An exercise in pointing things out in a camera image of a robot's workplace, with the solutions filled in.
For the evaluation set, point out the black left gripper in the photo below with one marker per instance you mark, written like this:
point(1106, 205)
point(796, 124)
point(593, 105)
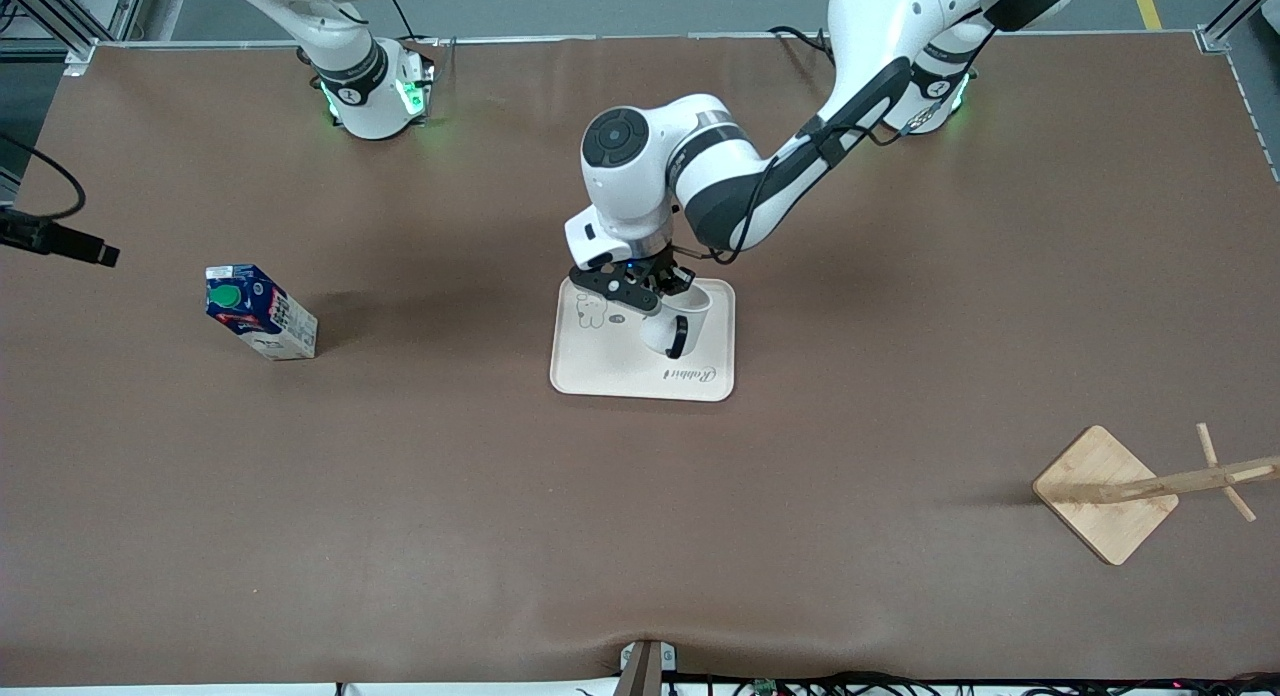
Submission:
point(661, 272)

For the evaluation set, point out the blue white milk carton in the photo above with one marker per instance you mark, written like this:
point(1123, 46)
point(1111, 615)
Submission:
point(270, 321)

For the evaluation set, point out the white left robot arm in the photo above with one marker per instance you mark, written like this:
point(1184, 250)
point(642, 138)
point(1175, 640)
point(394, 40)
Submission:
point(640, 186)

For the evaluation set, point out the beige rabbit print tray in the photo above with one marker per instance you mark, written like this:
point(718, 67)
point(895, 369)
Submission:
point(620, 366)

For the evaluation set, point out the brown table mat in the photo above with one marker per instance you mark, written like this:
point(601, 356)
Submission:
point(640, 526)

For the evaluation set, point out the wooden mug tree stand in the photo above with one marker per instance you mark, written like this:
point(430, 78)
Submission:
point(1100, 516)

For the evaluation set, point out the aluminium frame profile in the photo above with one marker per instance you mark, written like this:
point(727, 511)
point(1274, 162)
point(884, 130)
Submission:
point(1215, 38)
point(78, 54)

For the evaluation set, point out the grey metal camera bracket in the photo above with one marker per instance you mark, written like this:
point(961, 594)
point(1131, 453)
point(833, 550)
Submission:
point(645, 671)

